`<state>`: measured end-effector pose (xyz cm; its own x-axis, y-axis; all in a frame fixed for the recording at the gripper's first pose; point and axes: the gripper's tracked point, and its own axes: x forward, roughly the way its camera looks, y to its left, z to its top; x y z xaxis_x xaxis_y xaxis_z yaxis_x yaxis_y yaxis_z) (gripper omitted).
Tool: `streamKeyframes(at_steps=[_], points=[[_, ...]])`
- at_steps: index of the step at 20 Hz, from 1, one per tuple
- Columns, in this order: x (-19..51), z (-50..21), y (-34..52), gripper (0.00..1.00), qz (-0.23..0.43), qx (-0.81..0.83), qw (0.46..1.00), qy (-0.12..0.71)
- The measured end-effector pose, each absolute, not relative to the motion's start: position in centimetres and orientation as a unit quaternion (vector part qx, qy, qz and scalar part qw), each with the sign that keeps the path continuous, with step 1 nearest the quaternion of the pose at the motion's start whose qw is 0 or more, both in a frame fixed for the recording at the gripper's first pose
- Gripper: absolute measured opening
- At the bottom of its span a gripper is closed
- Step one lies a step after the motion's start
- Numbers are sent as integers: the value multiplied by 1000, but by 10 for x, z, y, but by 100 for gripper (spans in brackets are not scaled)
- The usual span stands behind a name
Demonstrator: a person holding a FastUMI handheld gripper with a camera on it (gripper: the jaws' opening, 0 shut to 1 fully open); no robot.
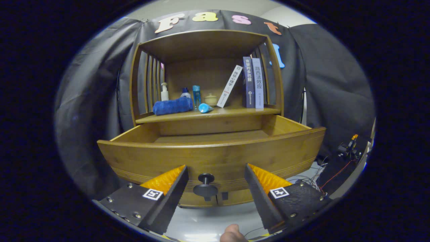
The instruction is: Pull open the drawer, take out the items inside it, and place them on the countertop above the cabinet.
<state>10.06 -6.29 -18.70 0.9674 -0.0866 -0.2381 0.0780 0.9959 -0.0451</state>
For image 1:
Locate wooden countertop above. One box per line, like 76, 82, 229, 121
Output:
135, 105, 281, 124

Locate wooden cabinet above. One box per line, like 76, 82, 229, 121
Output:
129, 30, 285, 207

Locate tangled floor cables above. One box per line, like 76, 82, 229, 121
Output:
296, 158, 328, 195

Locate clear blue bottle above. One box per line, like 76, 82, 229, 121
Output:
192, 85, 202, 110

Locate rolled blue towel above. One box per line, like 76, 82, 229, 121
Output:
153, 96, 194, 116

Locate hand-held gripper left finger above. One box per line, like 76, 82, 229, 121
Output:
92, 165, 189, 235

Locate black device with orange part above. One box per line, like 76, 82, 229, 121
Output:
338, 134, 363, 162

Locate wooden cabinet door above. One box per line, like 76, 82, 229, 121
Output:
178, 192, 219, 207
217, 189, 255, 206

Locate black backdrop cloth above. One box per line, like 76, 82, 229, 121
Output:
54, 10, 375, 202

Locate white book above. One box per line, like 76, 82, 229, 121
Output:
217, 65, 243, 108

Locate light purple book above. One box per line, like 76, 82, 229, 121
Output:
252, 58, 264, 109

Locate red cable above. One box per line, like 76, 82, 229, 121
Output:
319, 161, 351, 190

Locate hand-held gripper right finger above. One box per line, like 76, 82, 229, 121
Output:
244, 163, 333, 235

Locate dark blue book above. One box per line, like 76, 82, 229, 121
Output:
243, 56, 255, 109

